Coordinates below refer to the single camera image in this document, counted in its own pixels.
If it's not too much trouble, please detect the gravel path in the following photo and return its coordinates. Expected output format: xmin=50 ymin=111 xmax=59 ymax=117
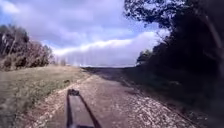
xmin=19 ymin=66 xmax=201 ymax=128

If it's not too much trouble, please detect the grass verge beside wood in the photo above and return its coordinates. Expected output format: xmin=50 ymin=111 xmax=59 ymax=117
xmin=122 ymin=66 xmax=224 ymax=128

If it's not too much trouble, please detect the dark wood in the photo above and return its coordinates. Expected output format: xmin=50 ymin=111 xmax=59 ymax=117
xmin=123 ymin=0 xmax=224 ymax=88

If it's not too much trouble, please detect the open grass field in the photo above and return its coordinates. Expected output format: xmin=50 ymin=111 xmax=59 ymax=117
xmin=0 ymin=64 xmax=90 ymax=128

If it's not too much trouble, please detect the row of pale bushy trees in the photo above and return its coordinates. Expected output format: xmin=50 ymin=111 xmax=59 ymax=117
xmin=0 ymin=24 xmax=58 ymax=72

